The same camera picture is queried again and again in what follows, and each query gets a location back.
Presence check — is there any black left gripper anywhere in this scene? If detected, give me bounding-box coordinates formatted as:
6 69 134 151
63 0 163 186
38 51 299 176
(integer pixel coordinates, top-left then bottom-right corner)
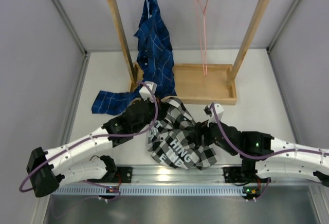
133 94 170 134

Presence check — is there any black white checkered shirt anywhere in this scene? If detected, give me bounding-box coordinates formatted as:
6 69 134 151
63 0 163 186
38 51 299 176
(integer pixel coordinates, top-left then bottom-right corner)
147 97 217 170

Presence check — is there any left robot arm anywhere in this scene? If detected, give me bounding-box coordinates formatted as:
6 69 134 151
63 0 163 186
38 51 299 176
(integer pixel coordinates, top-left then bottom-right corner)
26 100 161 198

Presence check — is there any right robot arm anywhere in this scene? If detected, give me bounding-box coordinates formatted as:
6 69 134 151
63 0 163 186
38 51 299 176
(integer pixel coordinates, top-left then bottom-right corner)
195 121 328 186

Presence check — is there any blue plaid shirt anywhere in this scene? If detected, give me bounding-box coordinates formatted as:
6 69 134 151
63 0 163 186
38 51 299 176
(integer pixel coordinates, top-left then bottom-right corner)
91 0 176 116

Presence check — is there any light blue hanger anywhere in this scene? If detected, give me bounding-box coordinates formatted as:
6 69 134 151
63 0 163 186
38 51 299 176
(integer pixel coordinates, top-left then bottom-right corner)
146 0 151 19

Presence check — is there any wooden clothes rack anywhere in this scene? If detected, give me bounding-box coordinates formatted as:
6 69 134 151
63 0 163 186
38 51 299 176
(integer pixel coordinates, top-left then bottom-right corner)
106 0 270 105

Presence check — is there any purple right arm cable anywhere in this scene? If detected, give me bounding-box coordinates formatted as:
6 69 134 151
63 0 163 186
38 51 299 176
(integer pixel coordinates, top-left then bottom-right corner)
207 102 329 201

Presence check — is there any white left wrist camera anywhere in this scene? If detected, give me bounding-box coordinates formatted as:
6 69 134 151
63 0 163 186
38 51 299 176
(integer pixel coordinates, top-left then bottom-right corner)
139 81 157 102

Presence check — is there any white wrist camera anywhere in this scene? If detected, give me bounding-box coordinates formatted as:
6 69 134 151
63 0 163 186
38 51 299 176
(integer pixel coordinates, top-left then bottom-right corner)
204 103 224 126
139 81 157 102

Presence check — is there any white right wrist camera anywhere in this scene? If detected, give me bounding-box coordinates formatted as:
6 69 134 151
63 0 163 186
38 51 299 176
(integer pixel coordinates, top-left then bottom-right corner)
204 103 224 126

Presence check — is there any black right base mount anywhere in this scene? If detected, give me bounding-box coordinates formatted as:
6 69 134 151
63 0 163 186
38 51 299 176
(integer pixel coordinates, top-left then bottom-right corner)
223 166 267 185

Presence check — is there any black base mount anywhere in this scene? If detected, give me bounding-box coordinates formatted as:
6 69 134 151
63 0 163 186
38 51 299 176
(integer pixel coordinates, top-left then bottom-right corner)
223 166 267 185
110 166 133 183

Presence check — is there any aluminium mounting rail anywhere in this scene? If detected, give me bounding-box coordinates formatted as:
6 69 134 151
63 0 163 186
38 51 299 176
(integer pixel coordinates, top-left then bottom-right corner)
113 164 322 183

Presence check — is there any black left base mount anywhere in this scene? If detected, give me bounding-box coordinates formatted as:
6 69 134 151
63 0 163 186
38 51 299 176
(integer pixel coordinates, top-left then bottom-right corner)
110 166 133 183

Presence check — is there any aluminium frame post left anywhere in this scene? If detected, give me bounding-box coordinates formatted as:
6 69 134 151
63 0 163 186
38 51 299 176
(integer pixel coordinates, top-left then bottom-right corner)
38 0 90 101

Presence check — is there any aluminium frame post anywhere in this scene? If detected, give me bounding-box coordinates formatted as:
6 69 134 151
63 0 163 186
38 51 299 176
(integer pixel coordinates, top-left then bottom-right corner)
38 0 90 101
266 0 317 55

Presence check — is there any slotted cable duct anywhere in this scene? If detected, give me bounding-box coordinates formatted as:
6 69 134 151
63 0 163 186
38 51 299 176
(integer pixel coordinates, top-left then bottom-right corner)
53 184 260 197

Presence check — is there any aluminium frame post right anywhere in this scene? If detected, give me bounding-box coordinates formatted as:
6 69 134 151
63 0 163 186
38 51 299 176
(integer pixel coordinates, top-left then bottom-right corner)
266 0 317 55

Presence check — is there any pink wire hanger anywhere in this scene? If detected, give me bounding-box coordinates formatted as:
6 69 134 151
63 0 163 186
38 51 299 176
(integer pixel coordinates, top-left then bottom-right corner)
193 0 209 77

